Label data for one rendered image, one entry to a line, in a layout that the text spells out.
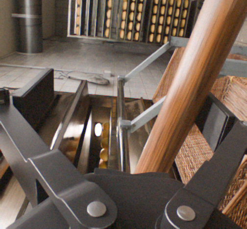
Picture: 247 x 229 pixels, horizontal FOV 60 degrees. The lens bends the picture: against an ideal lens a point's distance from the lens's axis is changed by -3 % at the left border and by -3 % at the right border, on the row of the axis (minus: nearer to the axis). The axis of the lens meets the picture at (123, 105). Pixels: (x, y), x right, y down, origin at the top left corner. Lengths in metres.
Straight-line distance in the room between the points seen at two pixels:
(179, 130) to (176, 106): 0.02
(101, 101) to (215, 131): 1.68
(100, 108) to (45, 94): 1.66
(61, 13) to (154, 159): 5.17
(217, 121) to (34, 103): 0.13
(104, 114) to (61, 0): 3.81
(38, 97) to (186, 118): 0.11
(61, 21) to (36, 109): 5.17
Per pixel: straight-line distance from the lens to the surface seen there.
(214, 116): 0.17
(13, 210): 0.92
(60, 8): 5.32
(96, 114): 1.87
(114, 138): 1.28
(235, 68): 0.65
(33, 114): 0.16
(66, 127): 1.07
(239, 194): 0.76
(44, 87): 0.18
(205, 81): 0.16
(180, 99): 0.17
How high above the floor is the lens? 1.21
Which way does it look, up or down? 4 degrees down
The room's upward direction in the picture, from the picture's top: 85 degrees counter-clockwise
